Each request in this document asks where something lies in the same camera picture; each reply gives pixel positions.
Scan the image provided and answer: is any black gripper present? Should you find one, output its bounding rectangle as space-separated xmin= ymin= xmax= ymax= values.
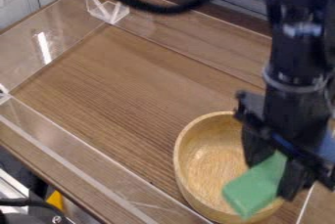
xmin=235 ymin=82 xmax=335 ymax=202

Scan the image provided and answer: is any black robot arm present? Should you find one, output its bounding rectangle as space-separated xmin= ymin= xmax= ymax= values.
xmin=118 ymin=0 xmax=335 ymax=201

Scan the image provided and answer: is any clear acrylic corner bracket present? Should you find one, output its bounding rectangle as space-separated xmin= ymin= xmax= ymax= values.
xmin=85 ymin=0 xmax=130 ymax=25

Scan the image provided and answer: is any brown wooden bowl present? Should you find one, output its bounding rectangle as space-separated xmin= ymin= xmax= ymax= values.
xmin=173 ymin=112 xmax=283 ymax=224

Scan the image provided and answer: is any yellow label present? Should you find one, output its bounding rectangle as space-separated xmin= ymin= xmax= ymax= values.
xmin=47 ymin=191 xmax=64 ymax=211

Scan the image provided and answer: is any green rectangular block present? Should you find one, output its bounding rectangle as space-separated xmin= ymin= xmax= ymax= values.
xmin=221 ymin=152 xmax=287 ymax=220

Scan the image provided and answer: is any black cable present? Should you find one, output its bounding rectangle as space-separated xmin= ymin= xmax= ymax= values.
xmin=0 ymin=198 xmax=54 ymax=210

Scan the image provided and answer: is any clear acrylic enclosure wall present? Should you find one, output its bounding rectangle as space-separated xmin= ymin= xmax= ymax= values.
xmin=0 ymin=0 xmax=271 ymax=224

